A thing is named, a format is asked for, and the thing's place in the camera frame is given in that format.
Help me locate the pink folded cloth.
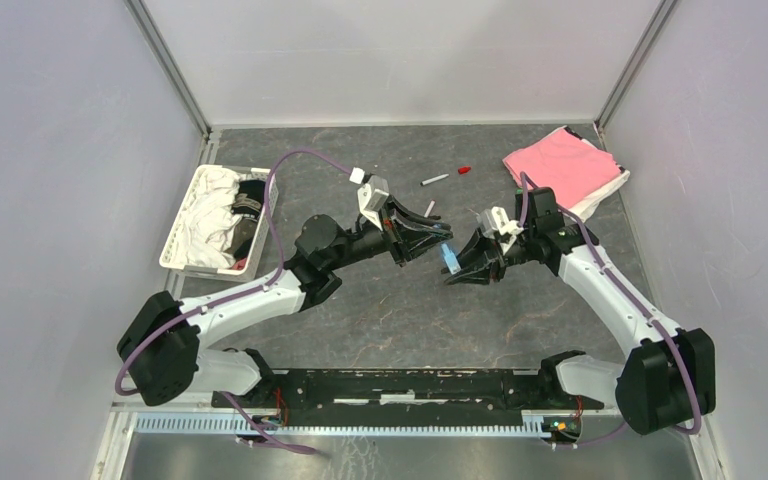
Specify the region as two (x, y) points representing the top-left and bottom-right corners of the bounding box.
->
(502, 127), (624, 219)

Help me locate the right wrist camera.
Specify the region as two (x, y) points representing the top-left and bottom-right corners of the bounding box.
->
(477, 206), (523, 243)

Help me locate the white cloth in basket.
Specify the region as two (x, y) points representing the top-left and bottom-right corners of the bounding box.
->
(164, 165), (241, 269)

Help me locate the aluminium frame rail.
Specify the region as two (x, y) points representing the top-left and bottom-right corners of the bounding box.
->
(111, 369), (713, 439)

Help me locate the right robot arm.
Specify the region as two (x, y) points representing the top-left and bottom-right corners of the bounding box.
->
(443, 187), (716, 435)

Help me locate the white pen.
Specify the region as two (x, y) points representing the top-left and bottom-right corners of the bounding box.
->
(420, 173), (450, 187)
(424, 200), (436, 218)

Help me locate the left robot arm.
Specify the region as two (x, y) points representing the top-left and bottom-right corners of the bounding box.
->
(114, 198), (453, 408)

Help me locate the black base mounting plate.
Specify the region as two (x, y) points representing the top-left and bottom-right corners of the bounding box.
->
(235, 368), (604, 427)

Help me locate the blue pen cap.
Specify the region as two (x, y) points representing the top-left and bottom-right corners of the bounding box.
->
(440, 243), (462, 275)

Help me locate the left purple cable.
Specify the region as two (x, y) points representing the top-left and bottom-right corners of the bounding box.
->
(114, 148), (359, 457)

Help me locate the white pen upper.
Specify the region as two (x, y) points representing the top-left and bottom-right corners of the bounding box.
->
(420, 173), (450, 187)

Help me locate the white pen middle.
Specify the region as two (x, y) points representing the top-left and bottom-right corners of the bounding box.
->
(424, 200), (436, 218)

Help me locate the white plastic basket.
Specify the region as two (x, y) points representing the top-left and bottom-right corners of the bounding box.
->
(159, 165), (278, 283)

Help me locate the black cloth in basket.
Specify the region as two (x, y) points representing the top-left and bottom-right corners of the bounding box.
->
(226, 179), (266, 262)

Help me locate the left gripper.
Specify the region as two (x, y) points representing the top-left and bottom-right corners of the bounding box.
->
(327, 194), (453, 271)

